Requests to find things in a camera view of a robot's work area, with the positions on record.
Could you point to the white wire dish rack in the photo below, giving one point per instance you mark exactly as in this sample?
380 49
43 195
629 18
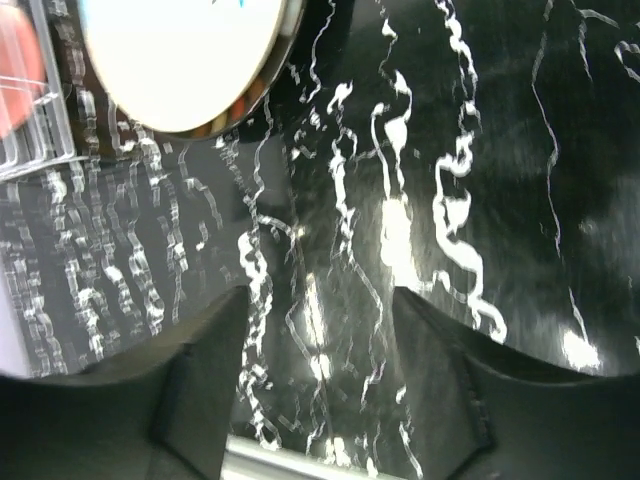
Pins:
45 139

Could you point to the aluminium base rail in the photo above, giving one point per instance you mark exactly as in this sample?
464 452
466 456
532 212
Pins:
246 459

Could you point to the blue cream plate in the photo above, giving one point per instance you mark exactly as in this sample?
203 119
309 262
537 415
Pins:
175 65

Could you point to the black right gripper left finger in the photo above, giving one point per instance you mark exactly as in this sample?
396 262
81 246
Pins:
160 410

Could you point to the cream pink plate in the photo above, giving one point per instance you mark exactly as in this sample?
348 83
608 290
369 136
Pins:
22 68

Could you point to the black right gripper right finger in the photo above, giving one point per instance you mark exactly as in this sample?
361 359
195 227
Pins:
483 410

